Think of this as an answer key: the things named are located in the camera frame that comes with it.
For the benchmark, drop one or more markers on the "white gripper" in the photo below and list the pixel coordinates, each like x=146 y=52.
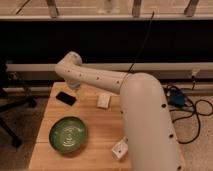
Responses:
x=74 y=84

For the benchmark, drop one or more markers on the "black eraser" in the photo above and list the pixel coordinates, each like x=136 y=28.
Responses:
x=65 y=98

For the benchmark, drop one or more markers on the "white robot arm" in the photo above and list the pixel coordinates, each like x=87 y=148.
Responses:
x=151 y=138

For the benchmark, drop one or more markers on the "white sponge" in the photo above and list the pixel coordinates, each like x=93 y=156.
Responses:
x=103 y=100

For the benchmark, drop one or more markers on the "green ceramic bowl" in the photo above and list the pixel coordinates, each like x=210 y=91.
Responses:
x=68 y=134

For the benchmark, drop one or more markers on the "white plastic bottle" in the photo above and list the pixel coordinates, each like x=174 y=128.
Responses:
x=120 y=149

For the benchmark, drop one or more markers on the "blue power adapter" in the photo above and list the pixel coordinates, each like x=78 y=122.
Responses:
x=177 y=98

